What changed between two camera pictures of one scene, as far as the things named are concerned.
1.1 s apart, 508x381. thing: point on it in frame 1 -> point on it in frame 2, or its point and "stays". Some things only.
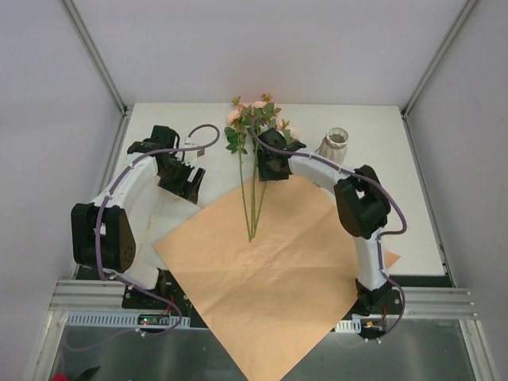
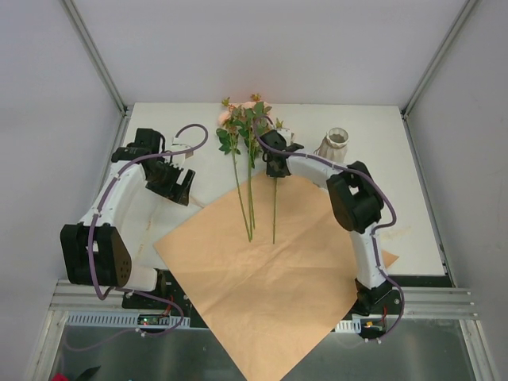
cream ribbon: (155, 217) stays
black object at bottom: (87, 374) stays
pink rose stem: (261, 210) -> (279, 125)
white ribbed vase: (333, 144) stays
